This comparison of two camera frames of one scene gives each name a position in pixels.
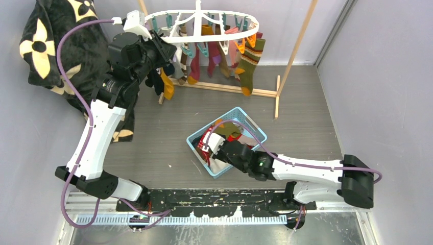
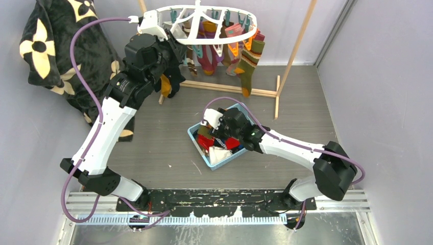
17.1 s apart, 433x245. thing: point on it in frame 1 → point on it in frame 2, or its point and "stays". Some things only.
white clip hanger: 198,23 → 228,39
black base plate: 206,203 stays
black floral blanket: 85,53 stays
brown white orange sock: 168,85 stays
